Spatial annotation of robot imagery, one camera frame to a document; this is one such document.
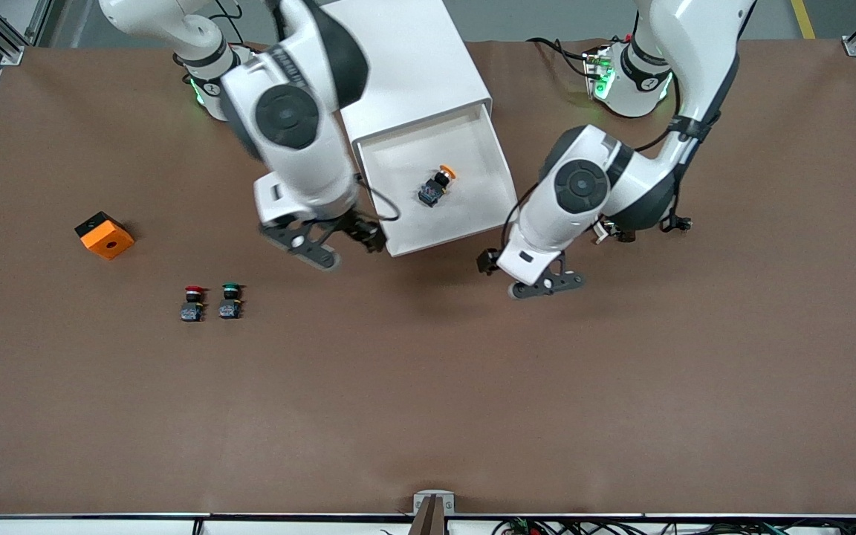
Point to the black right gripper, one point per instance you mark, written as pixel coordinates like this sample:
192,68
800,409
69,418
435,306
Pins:
363,230

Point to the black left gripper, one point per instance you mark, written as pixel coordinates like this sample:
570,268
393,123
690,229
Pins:
485,261

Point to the yellow push button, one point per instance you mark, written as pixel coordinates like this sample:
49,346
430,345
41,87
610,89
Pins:
435,187

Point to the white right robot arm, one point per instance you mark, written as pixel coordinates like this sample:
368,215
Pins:
294,148

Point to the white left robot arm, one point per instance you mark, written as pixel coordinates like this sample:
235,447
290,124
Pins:
695,44

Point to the green push button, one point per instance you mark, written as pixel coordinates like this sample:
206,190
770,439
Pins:
230,302

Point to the red push button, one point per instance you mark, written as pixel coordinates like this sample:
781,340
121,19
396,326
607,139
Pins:
192,305

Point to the small black electrical component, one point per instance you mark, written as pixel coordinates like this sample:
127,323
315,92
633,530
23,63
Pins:
681,223

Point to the orange button enclosure box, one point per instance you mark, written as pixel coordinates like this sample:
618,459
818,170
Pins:
108,241

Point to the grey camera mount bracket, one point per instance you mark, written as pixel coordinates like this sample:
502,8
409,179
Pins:
434,513

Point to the white table edge rail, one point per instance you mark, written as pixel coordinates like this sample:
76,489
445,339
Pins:
64,526

